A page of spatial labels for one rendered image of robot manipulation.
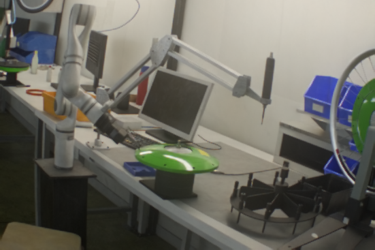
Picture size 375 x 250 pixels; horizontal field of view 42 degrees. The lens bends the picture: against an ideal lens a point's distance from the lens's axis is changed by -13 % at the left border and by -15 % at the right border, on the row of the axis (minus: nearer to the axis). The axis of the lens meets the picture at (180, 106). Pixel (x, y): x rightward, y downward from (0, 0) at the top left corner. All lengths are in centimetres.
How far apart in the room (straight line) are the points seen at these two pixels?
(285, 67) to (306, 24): 28
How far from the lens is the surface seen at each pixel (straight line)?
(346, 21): 259
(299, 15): 281
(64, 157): 238
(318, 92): 255
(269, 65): 219
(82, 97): 206
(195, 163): 195
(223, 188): 223
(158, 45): 235
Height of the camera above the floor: 162
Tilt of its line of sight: 11 degrees down
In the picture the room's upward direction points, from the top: 7 degrees clockwise
